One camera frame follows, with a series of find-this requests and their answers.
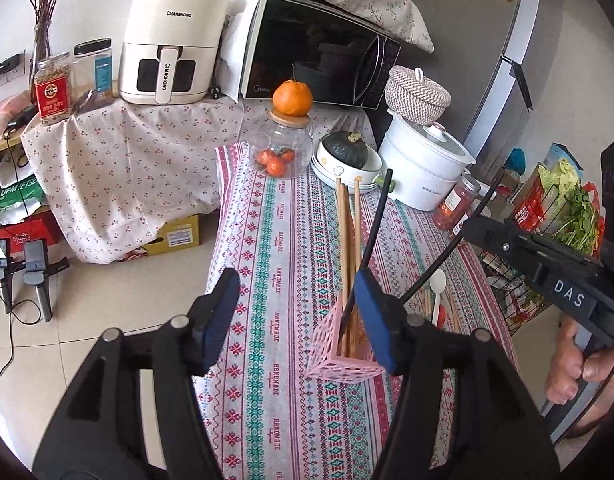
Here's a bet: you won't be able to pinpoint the red chopstick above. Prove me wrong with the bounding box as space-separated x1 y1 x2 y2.
435 304 447 330

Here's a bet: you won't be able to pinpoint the bamboo chopstick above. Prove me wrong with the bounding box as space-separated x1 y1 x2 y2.
338 181 356 359
347 177 361 358
422 286 433 318

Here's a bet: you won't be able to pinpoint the white plastic spoon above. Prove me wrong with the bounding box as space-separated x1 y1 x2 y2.
429 269 446 328

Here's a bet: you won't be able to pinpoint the black chopstick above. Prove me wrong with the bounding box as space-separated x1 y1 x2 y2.
339 168 393 340
399 176 502 306

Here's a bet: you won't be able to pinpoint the pink lattice utensil holder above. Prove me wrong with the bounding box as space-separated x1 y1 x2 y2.
306 297 385 385

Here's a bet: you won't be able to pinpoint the light wooden chopstick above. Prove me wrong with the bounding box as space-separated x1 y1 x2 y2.
336 178 349 311

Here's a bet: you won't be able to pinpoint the person's right hand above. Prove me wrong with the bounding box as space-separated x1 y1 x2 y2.
546 315 614 405

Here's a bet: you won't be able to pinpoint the red plastic bag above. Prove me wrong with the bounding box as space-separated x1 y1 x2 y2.
582 182 605 258

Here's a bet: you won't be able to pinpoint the leafy green vegetables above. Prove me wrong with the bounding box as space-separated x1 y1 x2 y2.
538 158 591 256

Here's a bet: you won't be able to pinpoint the jar of red snacks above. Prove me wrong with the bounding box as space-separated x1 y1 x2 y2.
432 174 480 232

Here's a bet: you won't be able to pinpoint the patterned striped tablecloth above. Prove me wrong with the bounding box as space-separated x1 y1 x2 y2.
193 143 517 479

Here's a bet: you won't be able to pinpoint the white electric cooking pot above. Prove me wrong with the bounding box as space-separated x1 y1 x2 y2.
379 108 476 211

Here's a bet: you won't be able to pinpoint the yellow cardboard box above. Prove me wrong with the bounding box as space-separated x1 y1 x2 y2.
121 214 201 261

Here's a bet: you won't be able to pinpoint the grey refrigerator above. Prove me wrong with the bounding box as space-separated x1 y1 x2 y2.
397 0 563 177

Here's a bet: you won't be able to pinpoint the floral white cabinet cloth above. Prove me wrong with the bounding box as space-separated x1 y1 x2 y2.
20 94 379 265

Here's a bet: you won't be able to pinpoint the woven lidded basket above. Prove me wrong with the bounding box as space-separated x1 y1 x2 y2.
384 65 451 126

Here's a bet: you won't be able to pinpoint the dark green squash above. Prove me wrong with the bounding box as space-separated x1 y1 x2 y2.
322 130 369 169

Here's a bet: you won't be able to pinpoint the glass jar with tomatoes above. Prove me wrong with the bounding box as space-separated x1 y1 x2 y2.
242 107 313 179

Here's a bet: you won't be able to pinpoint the black microwave oven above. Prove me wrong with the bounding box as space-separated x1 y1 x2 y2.
215 0 401 110

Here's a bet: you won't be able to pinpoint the orange tangerine on jar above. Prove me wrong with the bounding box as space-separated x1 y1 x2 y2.
272 73 313 117

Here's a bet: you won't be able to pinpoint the red label nut jar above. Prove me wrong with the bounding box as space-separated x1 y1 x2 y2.
34 52 73 125

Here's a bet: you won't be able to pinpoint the blue label plastic jar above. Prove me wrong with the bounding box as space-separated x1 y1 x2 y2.
72 38 114 113

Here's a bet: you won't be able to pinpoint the black power strip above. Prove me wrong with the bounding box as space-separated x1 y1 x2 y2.
0 52 24 77

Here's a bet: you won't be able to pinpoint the white air fryer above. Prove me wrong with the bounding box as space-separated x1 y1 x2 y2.
118 0 230 105

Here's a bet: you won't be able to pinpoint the vase with dry branches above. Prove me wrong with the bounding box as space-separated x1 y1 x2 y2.
6 0 81 82

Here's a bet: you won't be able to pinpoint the black wire storage rack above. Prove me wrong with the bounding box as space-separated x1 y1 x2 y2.
478 173 608 336

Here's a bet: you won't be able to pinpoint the white bowl green handle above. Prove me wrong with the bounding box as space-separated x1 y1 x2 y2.
310 141 387 194

